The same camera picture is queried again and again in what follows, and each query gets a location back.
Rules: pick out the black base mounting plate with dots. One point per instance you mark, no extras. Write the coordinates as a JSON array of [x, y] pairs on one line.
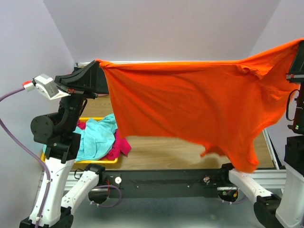
[[163, 191]]

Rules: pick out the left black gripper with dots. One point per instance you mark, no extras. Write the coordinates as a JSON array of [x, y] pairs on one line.
[[84, 80]]

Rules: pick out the aluminium rail frame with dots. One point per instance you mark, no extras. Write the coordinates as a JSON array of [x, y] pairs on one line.
[[209, 178]]

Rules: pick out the teal t shirt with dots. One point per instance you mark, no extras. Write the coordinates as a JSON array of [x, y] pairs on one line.
[[96, 139]]

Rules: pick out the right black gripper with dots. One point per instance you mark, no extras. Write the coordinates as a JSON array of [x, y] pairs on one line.
[[296, 71]]

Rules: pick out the magenta t shirt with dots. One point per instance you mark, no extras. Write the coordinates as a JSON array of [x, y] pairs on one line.
[[121, 145]]

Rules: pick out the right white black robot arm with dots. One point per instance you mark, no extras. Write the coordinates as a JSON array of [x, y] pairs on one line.
[[278, 196]]

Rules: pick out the orange t shirt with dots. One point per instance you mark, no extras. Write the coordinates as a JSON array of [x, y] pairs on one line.
[[221, 105]]

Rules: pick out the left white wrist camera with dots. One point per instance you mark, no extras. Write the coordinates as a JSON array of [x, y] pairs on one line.
[[46, 86]]

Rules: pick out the yellow plastic bin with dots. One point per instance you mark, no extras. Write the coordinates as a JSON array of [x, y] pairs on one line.
[[99, 162]]

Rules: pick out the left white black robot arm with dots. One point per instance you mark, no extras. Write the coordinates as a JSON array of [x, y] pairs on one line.
[[55, 207]]

